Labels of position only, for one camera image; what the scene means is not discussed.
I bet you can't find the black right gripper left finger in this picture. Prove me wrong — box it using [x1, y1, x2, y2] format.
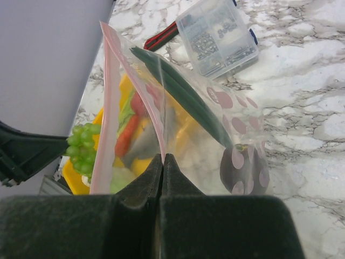
[1, 155, 163, 258]

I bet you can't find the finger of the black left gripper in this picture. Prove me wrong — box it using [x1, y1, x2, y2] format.
[1, 122, 68, 186]

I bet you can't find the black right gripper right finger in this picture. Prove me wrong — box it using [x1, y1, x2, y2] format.
[160, 154, 305, 258]

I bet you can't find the green grape bunch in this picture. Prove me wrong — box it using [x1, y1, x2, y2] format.
[65, 123, 101, 179]

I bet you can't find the clear pink dotted zip bag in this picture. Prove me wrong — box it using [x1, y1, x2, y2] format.
[89, 23, 273, 195]

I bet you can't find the green cabbage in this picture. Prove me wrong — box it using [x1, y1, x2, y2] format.
[109, 167, 136, 194]

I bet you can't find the white leek stalk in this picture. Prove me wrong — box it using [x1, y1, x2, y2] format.
[81, 175, 91, 187]

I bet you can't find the grey fish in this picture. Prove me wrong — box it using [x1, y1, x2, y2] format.
[121, 107, 177, 168]

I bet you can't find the yellow plastic tray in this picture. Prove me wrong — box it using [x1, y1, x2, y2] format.
[63, 74, 195, 195]

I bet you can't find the green lettuce leaf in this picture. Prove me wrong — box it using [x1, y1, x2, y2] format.
[117, 90, 135, 136]

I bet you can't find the red tomato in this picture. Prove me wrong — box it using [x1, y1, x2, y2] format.
[130, 85, 161, 118]

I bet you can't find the red black utility knife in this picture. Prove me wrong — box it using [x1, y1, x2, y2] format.
[143, 22, 179, 52]

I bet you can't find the clear plastic screw box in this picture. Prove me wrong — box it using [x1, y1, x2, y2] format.
[176, 1, 259, 79]

